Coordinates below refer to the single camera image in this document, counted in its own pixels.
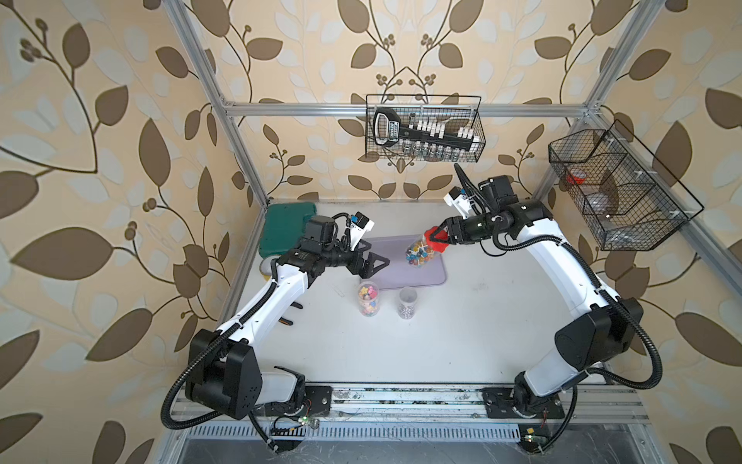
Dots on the red jar lid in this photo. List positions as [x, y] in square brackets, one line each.
[437, 239]

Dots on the black socket set rail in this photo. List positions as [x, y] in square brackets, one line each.
[406, 127]

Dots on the black wire basket centre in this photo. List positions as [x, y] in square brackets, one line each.
[465, 107]

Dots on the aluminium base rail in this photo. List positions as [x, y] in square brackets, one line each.
[608, 404]

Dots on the green plastic tool case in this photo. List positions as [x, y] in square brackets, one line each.
[284, 225]

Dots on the lilac plastic tray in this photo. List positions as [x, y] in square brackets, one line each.
[399, 273]

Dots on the orange black pliers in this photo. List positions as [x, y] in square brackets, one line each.
[284, 312]

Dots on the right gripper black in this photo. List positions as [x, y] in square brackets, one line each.
[458, 223]

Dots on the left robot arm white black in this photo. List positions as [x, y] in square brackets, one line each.
[223, 372]

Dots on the clear jar dark beads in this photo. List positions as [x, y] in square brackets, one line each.
[407, 302]

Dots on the clear jar colourful candies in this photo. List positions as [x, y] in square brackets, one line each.
[368, 296]

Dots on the black wire basket right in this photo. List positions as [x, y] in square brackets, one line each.
[632, 199]

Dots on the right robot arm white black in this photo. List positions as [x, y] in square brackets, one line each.
[603, 324]

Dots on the black wire basket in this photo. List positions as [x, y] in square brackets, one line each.
[632, 199]
[465, 107]

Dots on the red item in basket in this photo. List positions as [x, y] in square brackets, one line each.
[575, 177]

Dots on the clear candy jar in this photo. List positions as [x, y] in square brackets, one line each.
[423, 250]

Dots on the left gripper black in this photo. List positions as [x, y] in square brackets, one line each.
[366, 271]

